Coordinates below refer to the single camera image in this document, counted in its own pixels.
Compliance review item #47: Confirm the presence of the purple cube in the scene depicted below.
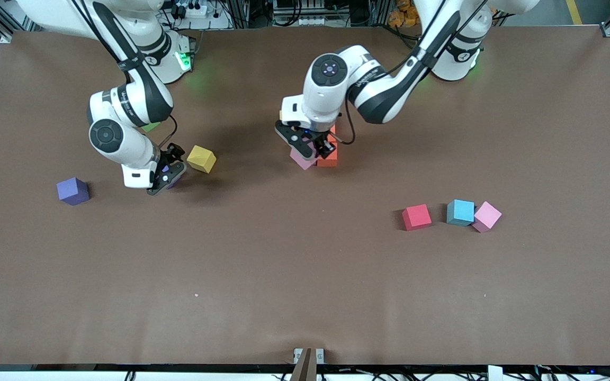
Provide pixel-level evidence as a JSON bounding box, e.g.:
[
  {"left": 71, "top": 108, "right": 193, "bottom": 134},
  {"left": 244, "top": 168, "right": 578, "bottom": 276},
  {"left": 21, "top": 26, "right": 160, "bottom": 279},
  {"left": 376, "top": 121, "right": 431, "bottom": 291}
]
[
  {"left": 163, "top": 165, "right": 184, "bottom": 190},
  {"left": 57, "top": 177, "right": 91, "bottom": 206}
]

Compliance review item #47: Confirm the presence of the pink cube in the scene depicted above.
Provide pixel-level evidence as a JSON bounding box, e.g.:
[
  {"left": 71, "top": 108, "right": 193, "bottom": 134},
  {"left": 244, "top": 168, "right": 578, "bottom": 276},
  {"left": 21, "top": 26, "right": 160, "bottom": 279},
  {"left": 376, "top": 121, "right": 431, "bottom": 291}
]
[
  {"left": 290, "top": 142, "right": 319, "bottom": 170},
  {"left": 472, "top": 201, "right": 503, "bottom": 233}
]

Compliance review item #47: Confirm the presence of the yellow cube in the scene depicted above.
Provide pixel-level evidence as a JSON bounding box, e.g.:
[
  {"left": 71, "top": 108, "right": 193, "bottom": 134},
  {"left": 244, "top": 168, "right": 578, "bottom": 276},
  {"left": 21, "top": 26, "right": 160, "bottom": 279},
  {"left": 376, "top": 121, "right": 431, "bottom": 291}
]
[{"left": 186, "top": 145, "right": 217, "bottom": 174}]

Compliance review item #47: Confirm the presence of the red cube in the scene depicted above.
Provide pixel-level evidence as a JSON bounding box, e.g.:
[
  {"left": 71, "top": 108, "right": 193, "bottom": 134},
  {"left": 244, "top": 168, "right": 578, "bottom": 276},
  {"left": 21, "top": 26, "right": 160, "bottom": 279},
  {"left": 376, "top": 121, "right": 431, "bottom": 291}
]
[{"left": 402, "top": 204, "right": 433, "bottom": 232}]

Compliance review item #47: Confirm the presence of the light blue cube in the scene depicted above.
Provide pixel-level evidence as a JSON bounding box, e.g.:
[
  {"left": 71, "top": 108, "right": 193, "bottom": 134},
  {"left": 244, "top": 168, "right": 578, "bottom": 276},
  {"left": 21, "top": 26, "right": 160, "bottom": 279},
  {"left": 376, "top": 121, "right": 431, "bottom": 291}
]
[{"left": 446, "top": 199, "right": 476, "bottom": 227}]

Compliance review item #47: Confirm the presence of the white power strip with plugs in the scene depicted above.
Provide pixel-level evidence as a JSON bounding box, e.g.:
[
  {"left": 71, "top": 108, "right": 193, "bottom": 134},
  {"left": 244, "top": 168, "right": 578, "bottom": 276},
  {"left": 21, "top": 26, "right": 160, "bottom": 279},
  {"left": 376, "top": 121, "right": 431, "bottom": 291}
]
[{"left": 172, "top": 2, "right": 216, "bottom": 17}]

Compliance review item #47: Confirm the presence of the pile of orange objects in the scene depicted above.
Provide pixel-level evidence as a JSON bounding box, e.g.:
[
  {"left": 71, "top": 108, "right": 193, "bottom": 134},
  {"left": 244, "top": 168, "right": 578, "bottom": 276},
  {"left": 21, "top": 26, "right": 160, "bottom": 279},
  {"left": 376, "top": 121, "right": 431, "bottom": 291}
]
[{"left": 388, "top": 0, "right": 419, "bottom": 28}]

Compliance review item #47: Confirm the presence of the brown table mat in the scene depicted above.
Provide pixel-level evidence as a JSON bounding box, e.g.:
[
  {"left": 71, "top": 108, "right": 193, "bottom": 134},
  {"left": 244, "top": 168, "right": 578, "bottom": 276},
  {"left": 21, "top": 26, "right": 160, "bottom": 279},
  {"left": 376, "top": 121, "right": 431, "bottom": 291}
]
[{"left": 0, "top": 25, "right": 610, "bottom": 367}]

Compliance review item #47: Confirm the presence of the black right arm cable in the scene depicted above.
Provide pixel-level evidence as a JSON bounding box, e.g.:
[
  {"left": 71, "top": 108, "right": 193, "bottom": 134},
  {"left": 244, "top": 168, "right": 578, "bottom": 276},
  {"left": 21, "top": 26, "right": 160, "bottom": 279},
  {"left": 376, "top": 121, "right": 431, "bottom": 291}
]
[{"left": 69, "top": 0, "right": 178, "bottom": 150}]

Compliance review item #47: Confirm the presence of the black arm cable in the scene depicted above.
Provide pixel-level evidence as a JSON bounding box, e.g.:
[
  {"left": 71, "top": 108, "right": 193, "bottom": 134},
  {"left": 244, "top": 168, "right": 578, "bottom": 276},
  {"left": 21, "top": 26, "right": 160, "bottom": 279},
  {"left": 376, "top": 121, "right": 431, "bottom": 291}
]
[
  {"left": 69, "top": 0, "right": 178, "bottom": 150},
  {"left": 334, "top": 0, "right": 491, "bottom": 145}
]

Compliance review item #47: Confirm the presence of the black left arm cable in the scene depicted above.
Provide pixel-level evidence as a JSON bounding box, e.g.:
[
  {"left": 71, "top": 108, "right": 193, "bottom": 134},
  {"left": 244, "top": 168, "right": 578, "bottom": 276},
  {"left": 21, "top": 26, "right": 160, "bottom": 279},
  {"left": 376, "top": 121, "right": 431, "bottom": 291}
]
[{"left": 334, "top": 0, "right": 491, "bottom": 145}]

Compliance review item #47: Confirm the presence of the metal bracket with brown post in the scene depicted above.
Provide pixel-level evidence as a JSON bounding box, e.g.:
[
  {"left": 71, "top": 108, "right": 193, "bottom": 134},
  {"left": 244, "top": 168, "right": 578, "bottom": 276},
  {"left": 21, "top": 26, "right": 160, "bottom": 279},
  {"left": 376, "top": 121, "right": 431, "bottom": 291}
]
[{"left": 293, "top": 348, "right": 325, "bottom": 381}]

